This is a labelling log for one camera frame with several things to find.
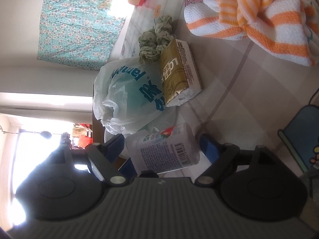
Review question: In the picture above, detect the white wipes canister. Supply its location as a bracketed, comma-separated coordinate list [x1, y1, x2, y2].
[126, 122, 200, 175]

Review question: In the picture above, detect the green floral scrunchie cloth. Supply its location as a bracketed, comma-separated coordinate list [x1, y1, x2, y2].
[138, 15, 176, 64]

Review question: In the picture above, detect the orange white striped towel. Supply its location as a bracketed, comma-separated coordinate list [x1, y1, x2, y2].
[184, 0, 318, 66]

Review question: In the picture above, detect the teal printed plastic bag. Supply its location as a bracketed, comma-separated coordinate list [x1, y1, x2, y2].
[93, 58, 176, 136]

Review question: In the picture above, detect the gold tissue pack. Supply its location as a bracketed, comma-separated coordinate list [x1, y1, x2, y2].
[159, 39, 202, 107]

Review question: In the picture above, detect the floral teal wall cloth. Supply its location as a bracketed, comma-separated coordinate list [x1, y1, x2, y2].
[37, 0, 129, 71]

